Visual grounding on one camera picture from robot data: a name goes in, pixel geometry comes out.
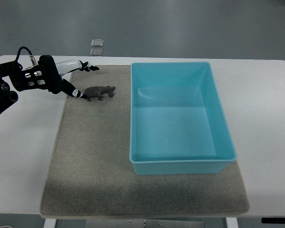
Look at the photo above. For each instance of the brown toy hippo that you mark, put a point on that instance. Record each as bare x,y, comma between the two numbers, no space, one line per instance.
98,91

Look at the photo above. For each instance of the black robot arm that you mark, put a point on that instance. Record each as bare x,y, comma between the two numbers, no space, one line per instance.
14,78

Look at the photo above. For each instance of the blue plastic box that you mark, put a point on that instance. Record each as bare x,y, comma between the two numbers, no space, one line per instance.
177,121

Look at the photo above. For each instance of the lower silver floor plate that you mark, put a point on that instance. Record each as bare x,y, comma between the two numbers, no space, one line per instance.
96,52

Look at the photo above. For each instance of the silver floor plate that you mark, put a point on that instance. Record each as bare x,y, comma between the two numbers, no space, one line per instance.
97,42
96,52

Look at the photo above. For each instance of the upper silver floor plate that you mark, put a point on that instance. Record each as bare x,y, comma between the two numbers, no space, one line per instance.
97,42

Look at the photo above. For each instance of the grey felt mat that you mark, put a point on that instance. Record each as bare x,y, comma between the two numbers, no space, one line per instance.
90,172

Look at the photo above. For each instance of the black table control panel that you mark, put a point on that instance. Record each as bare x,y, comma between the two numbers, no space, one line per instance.
273,220

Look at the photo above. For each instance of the metal table frame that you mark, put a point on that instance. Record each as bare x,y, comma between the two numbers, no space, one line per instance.
143,223

